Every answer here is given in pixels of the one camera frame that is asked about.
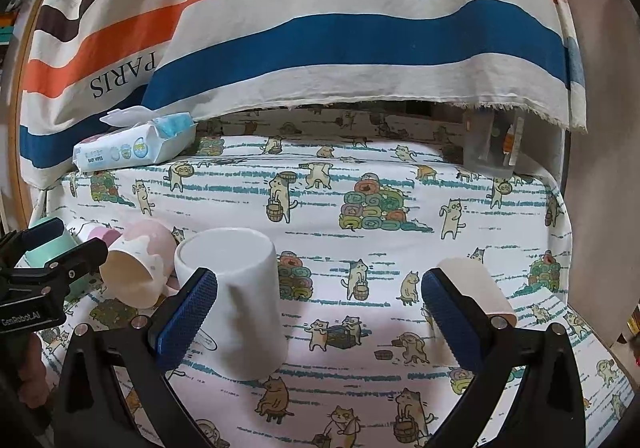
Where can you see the mint green cup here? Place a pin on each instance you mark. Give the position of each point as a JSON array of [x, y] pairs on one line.
[[38, 259]]

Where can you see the wooden hoop frame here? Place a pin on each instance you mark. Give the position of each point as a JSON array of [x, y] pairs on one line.
[[31, 26]]

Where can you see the cream white cup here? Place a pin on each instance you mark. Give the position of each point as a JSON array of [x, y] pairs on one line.
[[487, 288]]

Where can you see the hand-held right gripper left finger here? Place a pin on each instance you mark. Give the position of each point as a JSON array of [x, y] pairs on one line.
[[186, 315]]

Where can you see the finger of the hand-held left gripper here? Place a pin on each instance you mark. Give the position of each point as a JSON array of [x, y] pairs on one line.
[[82, 260], [45, 232]]

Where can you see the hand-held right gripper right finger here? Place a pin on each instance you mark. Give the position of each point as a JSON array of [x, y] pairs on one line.
[[447, 315]]

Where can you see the wet wipes pack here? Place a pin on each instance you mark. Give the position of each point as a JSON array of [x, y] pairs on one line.
[[130, 148]]

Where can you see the person's left hand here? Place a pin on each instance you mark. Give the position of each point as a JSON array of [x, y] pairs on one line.
[[35, 373]]

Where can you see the clear plastic container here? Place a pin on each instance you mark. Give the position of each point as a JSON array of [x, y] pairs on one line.
[[490, 148]]

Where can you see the cat print cloth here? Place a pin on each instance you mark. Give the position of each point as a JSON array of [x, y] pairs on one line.
[[350, 228]]

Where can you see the small pink and white cup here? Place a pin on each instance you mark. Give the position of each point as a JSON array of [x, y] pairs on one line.
[[100, 233]]

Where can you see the tall white cup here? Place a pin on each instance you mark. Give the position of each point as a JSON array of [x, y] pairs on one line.
[[240, 308]]

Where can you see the pink cup with white drips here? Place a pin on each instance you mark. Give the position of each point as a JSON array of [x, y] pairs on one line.
[[145, 240]]

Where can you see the striped cloth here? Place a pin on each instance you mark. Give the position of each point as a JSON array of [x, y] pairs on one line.
[[350, 43]]

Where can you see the beige board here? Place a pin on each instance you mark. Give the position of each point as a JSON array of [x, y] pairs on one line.
[[600, 128]]

